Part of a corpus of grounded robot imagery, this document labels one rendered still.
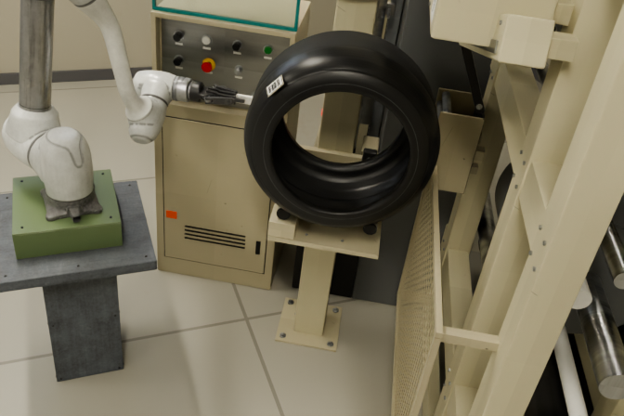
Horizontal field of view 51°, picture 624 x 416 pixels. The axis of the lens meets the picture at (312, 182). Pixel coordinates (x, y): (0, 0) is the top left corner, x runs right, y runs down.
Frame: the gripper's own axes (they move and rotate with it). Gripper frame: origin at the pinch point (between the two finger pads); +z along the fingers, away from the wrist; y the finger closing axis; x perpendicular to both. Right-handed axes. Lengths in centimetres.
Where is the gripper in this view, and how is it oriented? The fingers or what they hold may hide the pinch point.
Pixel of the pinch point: (245, 99)
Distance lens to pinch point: 241.9
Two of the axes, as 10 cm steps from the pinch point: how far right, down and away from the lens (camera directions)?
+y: 1.4, -5.4, 8.3
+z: 9.8, 1.7, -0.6
